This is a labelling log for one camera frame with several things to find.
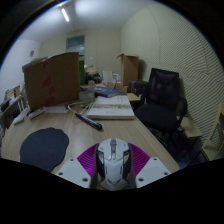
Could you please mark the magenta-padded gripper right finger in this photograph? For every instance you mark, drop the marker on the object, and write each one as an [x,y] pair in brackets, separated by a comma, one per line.
[151,171]

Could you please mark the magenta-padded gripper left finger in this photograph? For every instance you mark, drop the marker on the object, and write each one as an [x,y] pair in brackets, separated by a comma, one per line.
[75,171]

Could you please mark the white and grey computer mouse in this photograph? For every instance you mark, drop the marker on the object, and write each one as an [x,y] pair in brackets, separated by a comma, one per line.
[113,165]

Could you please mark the dark grey scalloped mouse pad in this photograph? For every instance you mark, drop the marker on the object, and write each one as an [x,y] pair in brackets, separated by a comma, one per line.
[43,148]

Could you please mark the black marker pen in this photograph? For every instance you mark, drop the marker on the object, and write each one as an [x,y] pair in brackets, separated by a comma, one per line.
[88,121]

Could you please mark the black office chair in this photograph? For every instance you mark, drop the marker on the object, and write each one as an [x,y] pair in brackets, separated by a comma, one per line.
[160,115]

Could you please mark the white book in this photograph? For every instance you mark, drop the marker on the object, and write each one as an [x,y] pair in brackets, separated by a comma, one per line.
[111,108]

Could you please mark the light wooden chair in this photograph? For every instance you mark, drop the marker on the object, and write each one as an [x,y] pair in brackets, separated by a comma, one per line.
[216,133]

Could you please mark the small white remote control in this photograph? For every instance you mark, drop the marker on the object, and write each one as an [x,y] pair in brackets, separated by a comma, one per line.
[20,118]

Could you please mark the blue book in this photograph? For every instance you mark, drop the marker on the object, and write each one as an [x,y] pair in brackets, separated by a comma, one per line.
[108,91]

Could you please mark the wooden shelf unit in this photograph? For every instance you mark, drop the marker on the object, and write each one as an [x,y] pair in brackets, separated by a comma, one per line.
[10,106]

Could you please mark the large brown cardboard box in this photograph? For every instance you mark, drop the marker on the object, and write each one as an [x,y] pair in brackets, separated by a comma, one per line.
[53,80]

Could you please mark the tall open cardboard box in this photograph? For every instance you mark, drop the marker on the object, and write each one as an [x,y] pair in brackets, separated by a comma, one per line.
[129,68]

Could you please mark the door with window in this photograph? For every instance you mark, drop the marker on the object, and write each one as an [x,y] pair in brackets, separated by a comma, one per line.
[75,45]

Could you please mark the ceiling tube light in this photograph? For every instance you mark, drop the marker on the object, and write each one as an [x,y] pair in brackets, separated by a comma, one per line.
[65,14]

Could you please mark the round wall clock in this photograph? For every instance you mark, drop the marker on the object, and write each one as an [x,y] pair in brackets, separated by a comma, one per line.
[31,53]

